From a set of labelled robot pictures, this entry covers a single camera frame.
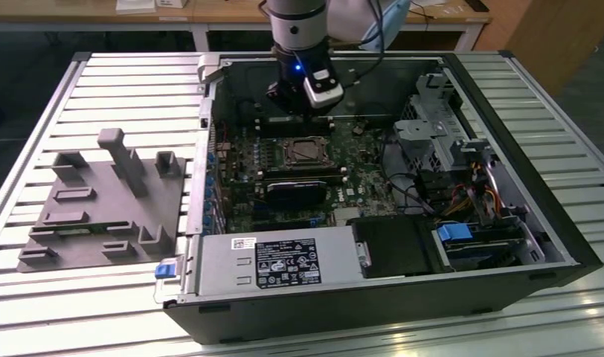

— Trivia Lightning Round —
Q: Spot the silver power supply unit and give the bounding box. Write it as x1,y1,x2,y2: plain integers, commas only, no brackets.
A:
195,228,373,295

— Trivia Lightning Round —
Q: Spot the blue disk carrier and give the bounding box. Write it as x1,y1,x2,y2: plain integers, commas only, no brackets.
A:
436,221,476,245

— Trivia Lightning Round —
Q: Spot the graphics card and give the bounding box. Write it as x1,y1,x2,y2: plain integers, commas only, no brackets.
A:
262,179,329,210

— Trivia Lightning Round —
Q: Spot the grey parts rack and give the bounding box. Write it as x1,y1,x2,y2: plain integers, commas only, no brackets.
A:
14,128,190,275

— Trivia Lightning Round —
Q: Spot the green motherboard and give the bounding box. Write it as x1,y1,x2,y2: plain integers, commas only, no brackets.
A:
211,111,402,234

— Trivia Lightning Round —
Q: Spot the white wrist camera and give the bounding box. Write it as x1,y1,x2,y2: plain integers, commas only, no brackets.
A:
301,68,344,109

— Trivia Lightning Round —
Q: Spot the metal CPU socket cover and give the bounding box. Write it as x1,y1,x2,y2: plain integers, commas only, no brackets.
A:
277,136,334,169

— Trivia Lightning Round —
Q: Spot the silver metal drive cage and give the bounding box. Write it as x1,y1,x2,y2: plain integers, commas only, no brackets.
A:
393,72,486,172

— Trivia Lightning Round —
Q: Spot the blue case latch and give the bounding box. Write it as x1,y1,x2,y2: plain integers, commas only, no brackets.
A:
153,262,178,280

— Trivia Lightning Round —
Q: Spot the wooden cabinet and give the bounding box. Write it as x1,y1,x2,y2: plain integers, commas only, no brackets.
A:
473,0,604,96

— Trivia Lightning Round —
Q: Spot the wooden desk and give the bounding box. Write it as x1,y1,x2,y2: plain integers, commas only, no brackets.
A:
0,0,493,52

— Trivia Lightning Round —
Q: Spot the silver square CPU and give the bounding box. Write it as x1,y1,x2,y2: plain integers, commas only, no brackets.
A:
289,142,324,164

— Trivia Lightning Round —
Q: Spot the CPU socket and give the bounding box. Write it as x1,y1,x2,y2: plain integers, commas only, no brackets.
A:
274,134,337,171

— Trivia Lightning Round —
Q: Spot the black open PC case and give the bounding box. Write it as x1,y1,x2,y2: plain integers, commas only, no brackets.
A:
162,51,604,345

